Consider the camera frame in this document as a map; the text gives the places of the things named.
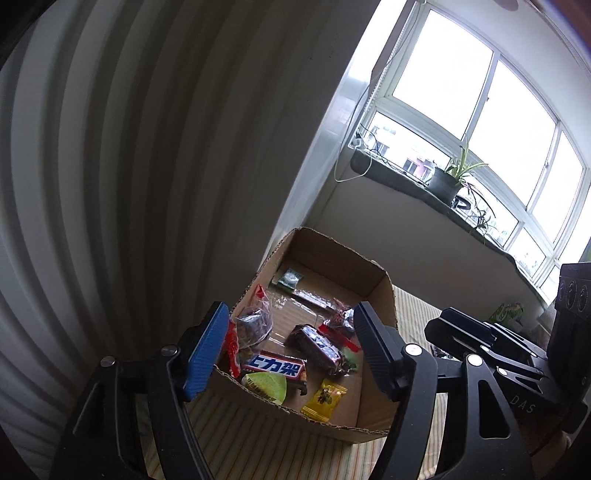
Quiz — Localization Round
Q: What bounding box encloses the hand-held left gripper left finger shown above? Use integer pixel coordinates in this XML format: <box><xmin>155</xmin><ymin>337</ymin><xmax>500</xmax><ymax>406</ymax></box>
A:
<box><xmin>51</xmin><ymin>301</ymin><xmax>230</xmax><ymax>480</ymax></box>

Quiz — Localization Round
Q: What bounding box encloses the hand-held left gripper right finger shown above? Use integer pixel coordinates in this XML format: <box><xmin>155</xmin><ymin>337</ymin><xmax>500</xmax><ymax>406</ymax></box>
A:
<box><xmin>352</xmin><ymin>301</ymin><xmax>536</xmax><ymax>480</ymax></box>

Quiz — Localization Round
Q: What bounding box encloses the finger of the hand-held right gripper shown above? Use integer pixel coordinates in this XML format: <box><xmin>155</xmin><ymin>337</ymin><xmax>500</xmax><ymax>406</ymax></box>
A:
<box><xmin>440</xmin><ymin>307</ymin><xmax>555</xmax><ymax>367</ymax></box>
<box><xmin>424</xmin><ymin>318</ymin><xmax>546</xmax><ymax>385</ymax></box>

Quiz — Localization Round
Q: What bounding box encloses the red candy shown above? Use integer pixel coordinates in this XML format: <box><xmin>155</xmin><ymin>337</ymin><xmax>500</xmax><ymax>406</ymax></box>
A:
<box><xmin>318</xmin><ymin>298</ymin><xmax>363</xmax><ymax>352</ymax></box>

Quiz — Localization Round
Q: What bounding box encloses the clear bag of snacks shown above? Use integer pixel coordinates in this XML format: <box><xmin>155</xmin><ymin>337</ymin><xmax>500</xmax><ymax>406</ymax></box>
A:
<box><xmin>228</xmin><ymin>283</ymin><xmax>274</xmax><ymax>380</ymax></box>

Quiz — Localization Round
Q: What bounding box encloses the dark cake packet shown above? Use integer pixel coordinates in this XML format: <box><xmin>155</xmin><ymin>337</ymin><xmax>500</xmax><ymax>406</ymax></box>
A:
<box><xmin>283</xmin><ymin>324</ymin><xmax>352</xmax><ymax>378</ymax></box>

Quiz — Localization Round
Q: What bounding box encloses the yellow candy packet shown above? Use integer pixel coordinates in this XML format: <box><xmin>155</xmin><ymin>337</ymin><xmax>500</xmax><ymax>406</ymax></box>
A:
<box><xmin>300</xmin><ymin>378</ymin><xmax>349</xmax><ymax>421</ymax></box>

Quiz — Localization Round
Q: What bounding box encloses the brown chocolate bar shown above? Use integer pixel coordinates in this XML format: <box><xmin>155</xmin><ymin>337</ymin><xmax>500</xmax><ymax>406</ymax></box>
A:
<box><xmin>239</xmin><ymin>350</ymin><xmax>308</xmax><ymax>396</ymax></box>

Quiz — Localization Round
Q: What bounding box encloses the green snack packet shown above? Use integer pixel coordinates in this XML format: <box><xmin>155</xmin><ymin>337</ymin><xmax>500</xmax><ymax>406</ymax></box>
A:
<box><xmin>242</xmin><ymin>372</ymin><xmax>290</xmax><ymax>405</ymax></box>

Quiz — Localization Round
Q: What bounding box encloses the brown cardboard box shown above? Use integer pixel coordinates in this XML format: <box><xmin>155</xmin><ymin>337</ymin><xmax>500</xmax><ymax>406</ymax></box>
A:
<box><xmin>214</xmin><ymin>226</ymin><xmax>399</xmax><ymax>445</ymax></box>

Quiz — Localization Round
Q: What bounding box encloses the teal mint candy packet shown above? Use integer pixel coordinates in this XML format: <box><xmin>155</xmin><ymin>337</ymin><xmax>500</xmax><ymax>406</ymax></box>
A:
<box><xmin>278</xmin><ymin>268</ymin><xmax>304</xmax><ymax>290</ymax></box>

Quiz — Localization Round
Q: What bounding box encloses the green printed bag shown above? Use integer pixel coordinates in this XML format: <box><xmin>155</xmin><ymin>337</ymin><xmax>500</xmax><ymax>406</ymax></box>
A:
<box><xmin>488</xmin><ymin>302</ymin><xmax>526</xmax><ymax>325</ymax></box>

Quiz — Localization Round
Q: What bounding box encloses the striped bed sheet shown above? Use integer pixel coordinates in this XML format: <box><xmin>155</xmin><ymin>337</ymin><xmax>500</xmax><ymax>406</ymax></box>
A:
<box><xmin>139</xmin><ymin>285</ymin><xmax>568</xmax><ymax>480</ymax></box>

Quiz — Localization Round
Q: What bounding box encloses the potted spider plant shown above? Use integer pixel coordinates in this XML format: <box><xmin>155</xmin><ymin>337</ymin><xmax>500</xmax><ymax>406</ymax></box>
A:
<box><xmin>427</xmin><ymin>142</ymin><xmax>498</xmax><ymax>232</ymax></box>

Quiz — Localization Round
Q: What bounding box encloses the white ribbed panel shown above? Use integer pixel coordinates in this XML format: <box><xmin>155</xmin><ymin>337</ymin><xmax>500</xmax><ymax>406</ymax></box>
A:
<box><xmin>0</xmin><ymin>0</ymin><xmax>384</xmax><ymax>480</ymax></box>

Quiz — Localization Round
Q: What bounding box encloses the white cabinet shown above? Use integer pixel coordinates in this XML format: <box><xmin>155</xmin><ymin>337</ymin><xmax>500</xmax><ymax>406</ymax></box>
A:
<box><xmin>267</xmin><ymin>0</ymin><xmax>408</xmax><ymax>260</ymax></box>

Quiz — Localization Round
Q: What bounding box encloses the white framed window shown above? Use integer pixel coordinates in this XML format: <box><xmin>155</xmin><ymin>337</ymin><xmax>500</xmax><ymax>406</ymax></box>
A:
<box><xmin>359</xmin><ymin>0</ymin><xmax>591</xmax><ymax>297</ymax></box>

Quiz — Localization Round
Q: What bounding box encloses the white cable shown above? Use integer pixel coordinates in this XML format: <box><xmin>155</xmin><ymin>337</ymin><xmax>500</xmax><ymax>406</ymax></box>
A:
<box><xmin>334</xmin><ymin>25</ymin><xmax>417</xmax><ymax>184</ymax></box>

